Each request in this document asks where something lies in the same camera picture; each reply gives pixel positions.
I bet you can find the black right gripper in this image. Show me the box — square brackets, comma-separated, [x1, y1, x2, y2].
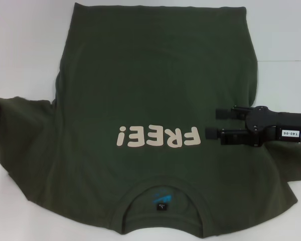
[205, 105, 301, 149]

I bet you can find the dark green FREE t-shirt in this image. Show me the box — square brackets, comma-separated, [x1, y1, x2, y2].
[0, 2, 301, 235]

